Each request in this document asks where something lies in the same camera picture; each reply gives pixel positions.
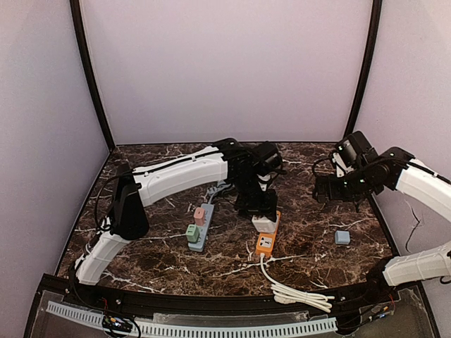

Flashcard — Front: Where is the left black frame post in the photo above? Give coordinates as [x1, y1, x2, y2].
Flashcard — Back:
[69, 0, 116, 153]

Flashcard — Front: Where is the blue power strip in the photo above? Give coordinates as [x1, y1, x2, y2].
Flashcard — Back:
[188, 204, 214, 252]

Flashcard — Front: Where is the white power strip cable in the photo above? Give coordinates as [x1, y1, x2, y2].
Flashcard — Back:
[259, 253, 335, 313]

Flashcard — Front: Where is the orange power strip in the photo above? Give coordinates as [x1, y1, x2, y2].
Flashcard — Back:
[255, 211, 281, 258]

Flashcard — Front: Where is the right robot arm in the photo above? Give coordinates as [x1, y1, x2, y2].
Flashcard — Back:
[313, 147, 450, 287]

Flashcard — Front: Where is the right black frame post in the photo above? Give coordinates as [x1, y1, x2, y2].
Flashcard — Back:
[343, 0, 383, 137]

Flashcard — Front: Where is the white cube socket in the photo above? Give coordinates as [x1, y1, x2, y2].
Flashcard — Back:
[252, 215, 278, 234]

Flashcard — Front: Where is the light blue plug adapter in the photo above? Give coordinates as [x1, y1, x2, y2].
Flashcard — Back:
[335, 230, 351, 245]

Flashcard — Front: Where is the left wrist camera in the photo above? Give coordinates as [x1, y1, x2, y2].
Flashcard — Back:
[252, 141, 283, 176]

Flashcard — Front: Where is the grey slotted cable duct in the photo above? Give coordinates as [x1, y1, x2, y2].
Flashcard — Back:
[46, 301, 338, 337]

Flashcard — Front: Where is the black front table rail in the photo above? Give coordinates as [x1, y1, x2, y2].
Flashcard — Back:
[38, 277, 420, 318]

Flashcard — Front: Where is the green plug adapter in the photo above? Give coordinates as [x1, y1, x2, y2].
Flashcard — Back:
[185, 224, 200, 243]

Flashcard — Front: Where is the black frame post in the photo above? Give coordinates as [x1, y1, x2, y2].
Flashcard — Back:
[69, 0, 116, 153]
[343, 0, 383, 137]

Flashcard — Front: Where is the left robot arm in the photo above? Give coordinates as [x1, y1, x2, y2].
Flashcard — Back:
[73, 138, 284, 285]

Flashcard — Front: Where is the pink plug adapter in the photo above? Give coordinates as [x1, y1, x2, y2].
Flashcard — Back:
[193, 207, 206, 227]

